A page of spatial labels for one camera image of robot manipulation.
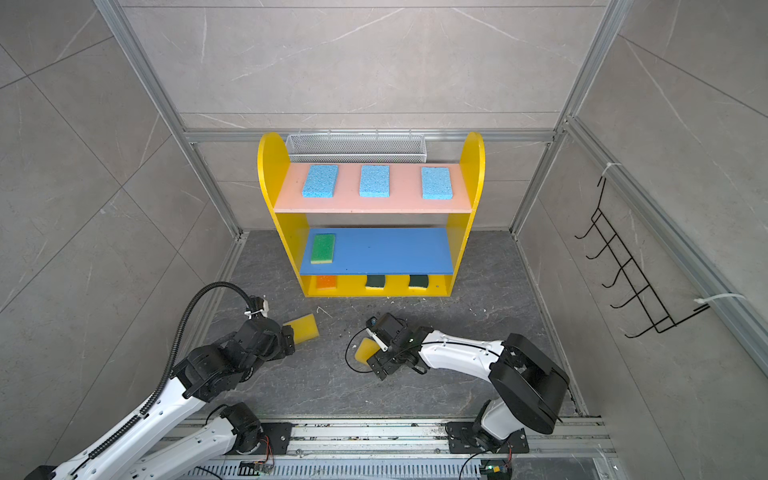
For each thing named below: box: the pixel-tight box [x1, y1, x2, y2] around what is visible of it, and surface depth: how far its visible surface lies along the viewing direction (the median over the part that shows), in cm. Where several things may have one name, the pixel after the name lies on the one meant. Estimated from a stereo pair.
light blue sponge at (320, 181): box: [302, 165, 338, 198], surface depth 76 cm
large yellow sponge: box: [354, 337, 381, 366], surface depth 87 cm
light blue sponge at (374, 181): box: [359, 165, 390, 198], surface depth 76 cm
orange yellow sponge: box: [316, 275, 337, 290], surface depth 103 cm
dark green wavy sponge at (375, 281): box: [366, 274, 385, 290], surface depth 103 cm
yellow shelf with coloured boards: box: [257, 132, 486, 298], surface depth 81 cm
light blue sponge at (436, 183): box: [421, 167, 453, 200], surface depth 76 cm
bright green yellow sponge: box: [310, 233, 335, 264], surface depth 97 cm
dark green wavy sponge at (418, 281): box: [408, 274, 428, 290], surface depth 103 cm
